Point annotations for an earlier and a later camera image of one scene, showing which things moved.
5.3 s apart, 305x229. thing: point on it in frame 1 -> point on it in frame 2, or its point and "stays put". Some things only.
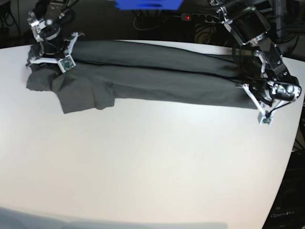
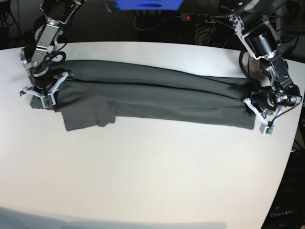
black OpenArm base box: [288, 210] stays put
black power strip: [201, 18] stays put
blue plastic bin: [148, 5] stays put
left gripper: [53, 50] -> [45, 81]
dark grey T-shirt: [105, 71] -> [95, 94]
